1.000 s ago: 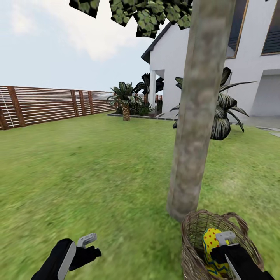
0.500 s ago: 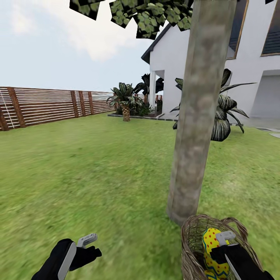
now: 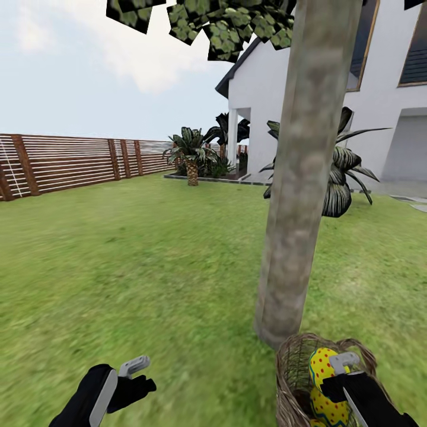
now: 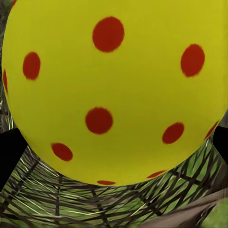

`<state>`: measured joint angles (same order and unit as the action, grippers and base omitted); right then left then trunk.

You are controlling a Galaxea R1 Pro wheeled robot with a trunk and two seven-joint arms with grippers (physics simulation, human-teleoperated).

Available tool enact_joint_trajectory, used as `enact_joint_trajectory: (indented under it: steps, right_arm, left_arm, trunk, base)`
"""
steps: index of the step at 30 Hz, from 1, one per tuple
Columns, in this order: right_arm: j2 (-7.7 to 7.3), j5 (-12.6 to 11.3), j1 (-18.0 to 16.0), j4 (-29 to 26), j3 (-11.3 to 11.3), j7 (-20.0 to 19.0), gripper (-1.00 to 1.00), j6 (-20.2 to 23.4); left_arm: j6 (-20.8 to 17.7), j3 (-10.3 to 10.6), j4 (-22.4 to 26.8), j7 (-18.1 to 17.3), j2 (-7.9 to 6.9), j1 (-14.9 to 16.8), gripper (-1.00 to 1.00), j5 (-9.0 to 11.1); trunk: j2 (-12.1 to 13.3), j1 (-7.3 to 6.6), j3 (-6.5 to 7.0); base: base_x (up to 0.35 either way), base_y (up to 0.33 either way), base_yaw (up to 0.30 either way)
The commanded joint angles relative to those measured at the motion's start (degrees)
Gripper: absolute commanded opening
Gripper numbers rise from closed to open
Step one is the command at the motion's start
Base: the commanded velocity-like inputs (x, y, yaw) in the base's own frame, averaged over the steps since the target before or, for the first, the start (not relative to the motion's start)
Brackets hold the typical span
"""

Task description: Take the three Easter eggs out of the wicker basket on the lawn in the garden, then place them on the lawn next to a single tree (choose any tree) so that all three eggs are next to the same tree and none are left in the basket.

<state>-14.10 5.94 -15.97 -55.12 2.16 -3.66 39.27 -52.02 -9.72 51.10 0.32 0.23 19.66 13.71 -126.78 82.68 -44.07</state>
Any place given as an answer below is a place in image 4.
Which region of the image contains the wicker basket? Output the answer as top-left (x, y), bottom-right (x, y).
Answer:
top-left (0, 0), bottom-right (228, 228)

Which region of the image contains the easter egg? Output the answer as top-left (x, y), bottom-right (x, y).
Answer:
top-left (0, 0), bottom-right (228, 187)

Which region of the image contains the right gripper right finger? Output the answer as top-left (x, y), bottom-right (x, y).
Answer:
top-left (212, 126), bottom-right (228, 165)

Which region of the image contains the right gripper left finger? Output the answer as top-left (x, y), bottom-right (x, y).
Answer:
top-left (0, 128), bottom-right (28, 193)

